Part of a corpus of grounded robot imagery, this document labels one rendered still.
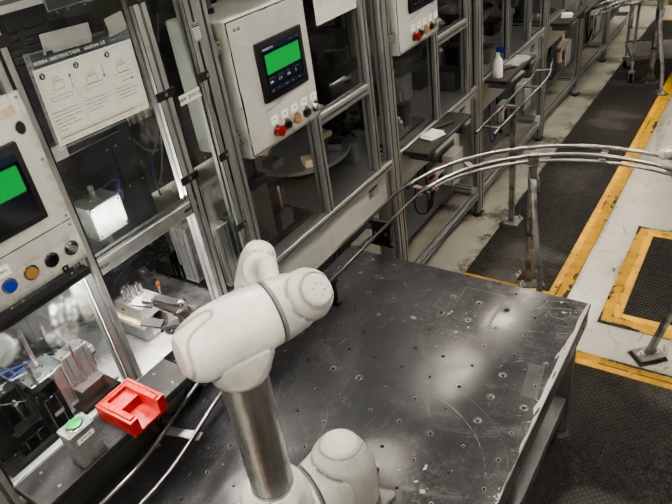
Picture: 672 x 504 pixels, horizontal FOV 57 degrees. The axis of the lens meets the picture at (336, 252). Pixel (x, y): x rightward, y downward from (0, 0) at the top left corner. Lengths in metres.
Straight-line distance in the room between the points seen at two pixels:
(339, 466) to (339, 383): 0.60
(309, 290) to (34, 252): 0.80
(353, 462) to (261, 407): 0.39
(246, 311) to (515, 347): 1.29
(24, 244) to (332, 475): 0.94
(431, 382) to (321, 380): 0.37
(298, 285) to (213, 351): 0.19
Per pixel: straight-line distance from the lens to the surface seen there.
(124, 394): 1.95
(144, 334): 2.16
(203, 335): 1.14
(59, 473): 1.89
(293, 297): 1.15
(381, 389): 2.11
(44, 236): 1.70
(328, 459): 1.60
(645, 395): 3.11
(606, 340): 3.37
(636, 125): 5.70
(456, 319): 2.36
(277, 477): 1.47
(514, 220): 4.23
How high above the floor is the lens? 2.18
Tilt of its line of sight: 32 degrees down
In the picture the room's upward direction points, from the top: 9 degrees counter-clockwise
